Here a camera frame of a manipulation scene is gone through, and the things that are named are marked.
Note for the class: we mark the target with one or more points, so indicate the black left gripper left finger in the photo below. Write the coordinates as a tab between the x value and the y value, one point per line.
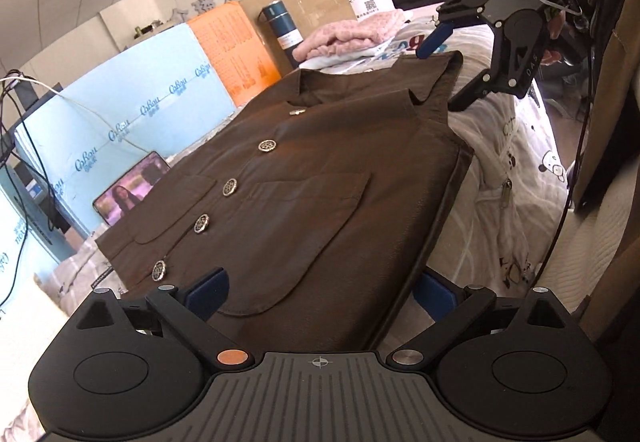
186	313

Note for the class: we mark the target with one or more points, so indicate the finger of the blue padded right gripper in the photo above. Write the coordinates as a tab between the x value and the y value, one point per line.
434	40

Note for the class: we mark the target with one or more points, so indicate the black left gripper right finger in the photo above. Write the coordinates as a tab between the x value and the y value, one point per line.
455	311

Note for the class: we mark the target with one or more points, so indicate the brown button vest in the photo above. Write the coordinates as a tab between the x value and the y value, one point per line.
302	225

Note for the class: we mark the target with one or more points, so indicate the white cartoon print quilt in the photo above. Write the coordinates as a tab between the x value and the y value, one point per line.
510	203

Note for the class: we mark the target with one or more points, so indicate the pink knitted sweater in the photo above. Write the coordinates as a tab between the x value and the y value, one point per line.
349	36

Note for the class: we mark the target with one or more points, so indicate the brown cardboard box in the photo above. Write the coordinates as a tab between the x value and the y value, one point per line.
307	16

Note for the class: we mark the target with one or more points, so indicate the smartphone playing video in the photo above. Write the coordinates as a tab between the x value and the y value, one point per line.
130	189

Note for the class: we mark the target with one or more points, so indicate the dark blue vacuum bottle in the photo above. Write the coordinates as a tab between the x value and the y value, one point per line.
282	25

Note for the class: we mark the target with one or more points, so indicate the orange cardboard box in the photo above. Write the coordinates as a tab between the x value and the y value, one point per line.
236	52

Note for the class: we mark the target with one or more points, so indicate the large light blue box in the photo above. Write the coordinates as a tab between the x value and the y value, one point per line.
161	95

